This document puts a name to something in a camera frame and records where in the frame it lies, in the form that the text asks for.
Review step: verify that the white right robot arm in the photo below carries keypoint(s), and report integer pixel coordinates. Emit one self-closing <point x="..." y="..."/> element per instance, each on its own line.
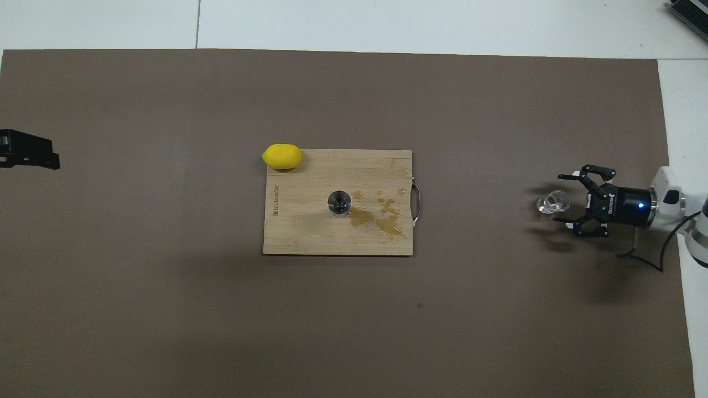
<point x="683" y="210"/>

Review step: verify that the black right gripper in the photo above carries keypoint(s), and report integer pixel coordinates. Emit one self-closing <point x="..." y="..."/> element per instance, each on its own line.
<point x="625" y="206"/>

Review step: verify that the steel double jigger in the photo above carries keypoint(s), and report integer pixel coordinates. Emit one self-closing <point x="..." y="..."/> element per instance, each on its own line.
<point x="339" y="202"/>

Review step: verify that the yellow lemon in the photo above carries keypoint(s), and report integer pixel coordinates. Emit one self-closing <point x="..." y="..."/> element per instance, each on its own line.
<point x="282" y="156"/>

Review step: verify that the large brown table mat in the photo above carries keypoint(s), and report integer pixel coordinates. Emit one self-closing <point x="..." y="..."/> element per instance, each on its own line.
<point x="166" y="276"/>

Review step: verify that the grey ribbed device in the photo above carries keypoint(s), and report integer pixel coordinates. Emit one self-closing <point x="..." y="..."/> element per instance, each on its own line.
<point x="691" y="14"/>

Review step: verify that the spilled amber liquid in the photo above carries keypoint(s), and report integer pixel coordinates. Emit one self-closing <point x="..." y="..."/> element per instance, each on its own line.
<point x="387" y="221"/>

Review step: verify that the bamboo cutting board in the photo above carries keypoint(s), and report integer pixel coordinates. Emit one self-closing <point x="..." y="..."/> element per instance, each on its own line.
<point x="298" y="226"/>

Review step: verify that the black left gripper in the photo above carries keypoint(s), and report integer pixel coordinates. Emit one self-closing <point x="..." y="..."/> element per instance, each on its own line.
<point x="3" y="148"/>

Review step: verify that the small clear glass cup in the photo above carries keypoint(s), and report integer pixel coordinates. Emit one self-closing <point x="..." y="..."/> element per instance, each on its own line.
<point x="553" y="202"/>

